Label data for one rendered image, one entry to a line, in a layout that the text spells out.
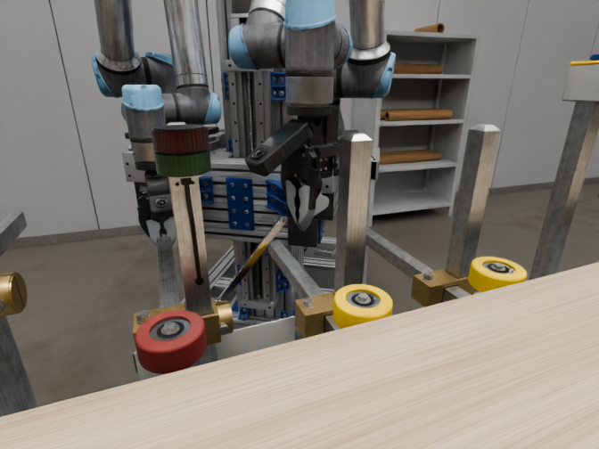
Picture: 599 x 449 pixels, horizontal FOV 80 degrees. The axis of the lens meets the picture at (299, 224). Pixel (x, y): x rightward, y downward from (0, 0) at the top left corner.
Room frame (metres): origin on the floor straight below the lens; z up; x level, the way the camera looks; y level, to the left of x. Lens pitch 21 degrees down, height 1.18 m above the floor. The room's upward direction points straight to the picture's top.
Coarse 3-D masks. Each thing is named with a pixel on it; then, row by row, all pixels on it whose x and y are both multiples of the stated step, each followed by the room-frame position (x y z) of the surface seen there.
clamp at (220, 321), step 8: (184, 304) 0.46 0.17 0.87; (216, 304) 0.46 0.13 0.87; (224, 304) 0.46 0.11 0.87; (152, 312) 0.44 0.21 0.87; (160, 312) 0.44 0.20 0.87; (216, 312) 0.44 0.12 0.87; (224, 312) 0.45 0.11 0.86; (208, 320) 0.43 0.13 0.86; (216, 320) 0.43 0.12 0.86; (224, 320) 0.44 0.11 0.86; (232, 320) 0.45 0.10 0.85; (136, 328) 0.41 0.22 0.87; (208, 328) 0.43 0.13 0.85; (216, 328) 0.43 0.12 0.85; (224, 328) 0.43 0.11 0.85; (232, 328) 0.44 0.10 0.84; (208, 336) 0.43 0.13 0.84; (216, 336) 0.43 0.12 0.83; (208, 344) 0.43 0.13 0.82; (136, 352) 0.40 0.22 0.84
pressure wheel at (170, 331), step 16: (160, 320) 0.37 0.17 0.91; (176, 320) 0.38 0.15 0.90; (192, 320) 0.37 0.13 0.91; (144, 336) 0.34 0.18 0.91; (160, 336) 0.35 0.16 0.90; (176, 336) 0.35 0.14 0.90; (192, 336) 0.34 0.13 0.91; (144, 352) 0.32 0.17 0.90; (160, 352) 0.32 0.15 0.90; (176, 352) 0.32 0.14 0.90; (192, 352) 0.33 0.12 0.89; (144, 368) 0.32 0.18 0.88; (160, 368) 0.32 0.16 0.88; (176, 368) 0.32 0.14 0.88
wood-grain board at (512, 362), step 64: (384, 320) 0.38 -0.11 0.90; (448, 320) 0.38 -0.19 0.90; (512, 320) 0.38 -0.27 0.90; (576, 320) 0.38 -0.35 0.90; (128, 384) 0.28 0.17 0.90; (192, 384) 0.28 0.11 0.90; (256, 384) 0.28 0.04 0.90; (320, 384) 0.28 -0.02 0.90; (384, 384) 0.28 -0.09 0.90; (448, 384) 0.28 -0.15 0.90; (512, 384) 0.28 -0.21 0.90; (576, 384) 0.28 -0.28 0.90; (0, 448) 0.21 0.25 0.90; (64, 448) 0.21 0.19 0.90; (128, 448) 0.21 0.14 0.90; (192, 448) 0.21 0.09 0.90; (256, 448) 0.21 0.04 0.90; (320, 448) 0.21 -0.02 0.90; (384, 448) 0.21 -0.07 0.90; (448, 448) 0.21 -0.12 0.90; (512, 448) 0.21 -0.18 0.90; (576, 448) 0.21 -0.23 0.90
